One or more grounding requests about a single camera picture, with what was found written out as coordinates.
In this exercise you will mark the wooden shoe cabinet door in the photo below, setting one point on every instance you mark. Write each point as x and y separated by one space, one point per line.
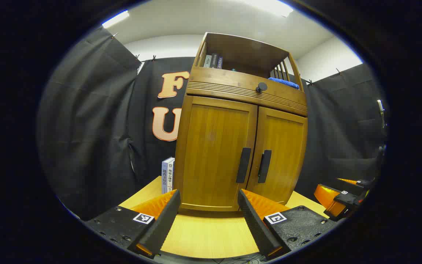
284 154
211 154

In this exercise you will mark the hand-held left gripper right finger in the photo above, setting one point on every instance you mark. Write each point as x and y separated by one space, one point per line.
255 227

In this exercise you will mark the narrow ceiling light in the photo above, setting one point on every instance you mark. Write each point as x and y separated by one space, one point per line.
115 19

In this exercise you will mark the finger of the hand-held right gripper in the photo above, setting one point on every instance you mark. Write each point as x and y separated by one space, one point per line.
361 182
346 200

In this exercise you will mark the dark blue spine book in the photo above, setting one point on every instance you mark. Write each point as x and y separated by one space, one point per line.
219 62

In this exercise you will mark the wooden double-door shoe cabinet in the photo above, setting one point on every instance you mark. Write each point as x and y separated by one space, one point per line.
247 51

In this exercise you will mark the black backdrop cloth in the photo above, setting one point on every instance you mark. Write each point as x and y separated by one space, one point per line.
86 128

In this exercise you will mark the pale blue standing book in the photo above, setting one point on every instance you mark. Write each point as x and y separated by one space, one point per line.
164 176

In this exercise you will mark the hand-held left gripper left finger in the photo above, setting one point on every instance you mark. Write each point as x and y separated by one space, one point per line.
165 223

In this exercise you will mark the grey spine book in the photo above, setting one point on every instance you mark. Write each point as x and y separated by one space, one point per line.
207 61

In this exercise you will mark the blue folded towel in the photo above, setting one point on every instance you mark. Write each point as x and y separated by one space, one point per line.
284 83

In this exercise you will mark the wide ceiling light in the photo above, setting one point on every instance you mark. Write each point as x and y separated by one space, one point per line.
273 7

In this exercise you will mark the black spine book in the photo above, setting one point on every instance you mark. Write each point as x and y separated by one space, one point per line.
214 61

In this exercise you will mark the black round drawer knob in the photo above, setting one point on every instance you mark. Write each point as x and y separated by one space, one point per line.
261 87

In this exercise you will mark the white standing book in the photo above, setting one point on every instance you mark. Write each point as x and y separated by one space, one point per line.
171 174

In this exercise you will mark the wooden cabinet drawer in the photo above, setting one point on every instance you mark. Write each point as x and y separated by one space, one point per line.
225 82

